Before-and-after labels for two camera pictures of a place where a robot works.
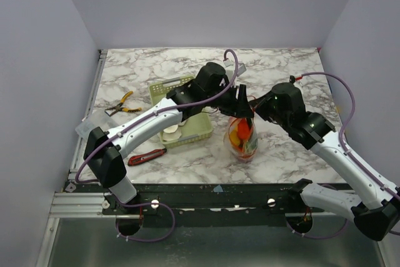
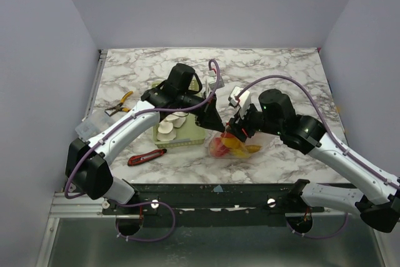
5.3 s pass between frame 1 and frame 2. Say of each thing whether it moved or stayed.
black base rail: stayed
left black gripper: moved
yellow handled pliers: stayed
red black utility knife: stayed
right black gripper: moved
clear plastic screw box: stayed
